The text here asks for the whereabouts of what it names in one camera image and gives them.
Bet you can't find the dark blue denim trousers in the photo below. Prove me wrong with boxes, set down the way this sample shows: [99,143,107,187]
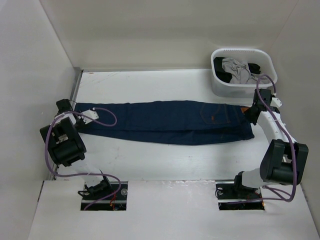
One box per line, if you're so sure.
[75,100,255,146]

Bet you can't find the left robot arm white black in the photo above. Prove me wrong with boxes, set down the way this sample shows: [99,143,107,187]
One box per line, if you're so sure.
[40,99,113,200]

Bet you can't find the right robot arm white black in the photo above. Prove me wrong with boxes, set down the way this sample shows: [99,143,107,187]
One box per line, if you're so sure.
[231,88,309,198]

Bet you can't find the grey garment in basket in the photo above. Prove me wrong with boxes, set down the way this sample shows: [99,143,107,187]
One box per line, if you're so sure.
[222,58,270,85]

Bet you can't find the white plastic laundry basket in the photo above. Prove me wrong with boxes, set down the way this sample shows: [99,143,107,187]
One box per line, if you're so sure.
[210,48,278,98]

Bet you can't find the black garment in basket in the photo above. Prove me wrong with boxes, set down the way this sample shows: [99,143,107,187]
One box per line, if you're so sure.
[213,56,262,83]

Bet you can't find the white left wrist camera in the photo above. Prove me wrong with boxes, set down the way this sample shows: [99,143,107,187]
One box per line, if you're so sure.
[81,109,99,125]

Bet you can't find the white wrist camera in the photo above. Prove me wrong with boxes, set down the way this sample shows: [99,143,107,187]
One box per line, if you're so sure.
[270,95,283,109]
[81,109,99,125]

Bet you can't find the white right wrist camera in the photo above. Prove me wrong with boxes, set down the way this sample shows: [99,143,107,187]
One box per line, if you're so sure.
[270,95,283,109]

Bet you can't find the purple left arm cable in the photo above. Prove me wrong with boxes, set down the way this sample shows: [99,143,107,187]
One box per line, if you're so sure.
[44,106,122,210]

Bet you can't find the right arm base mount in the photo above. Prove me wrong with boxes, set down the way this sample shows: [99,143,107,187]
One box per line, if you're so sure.
[215,182,265,211]

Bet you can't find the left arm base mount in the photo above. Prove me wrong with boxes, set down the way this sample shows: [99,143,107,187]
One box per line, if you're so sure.
[78,181,129,211]

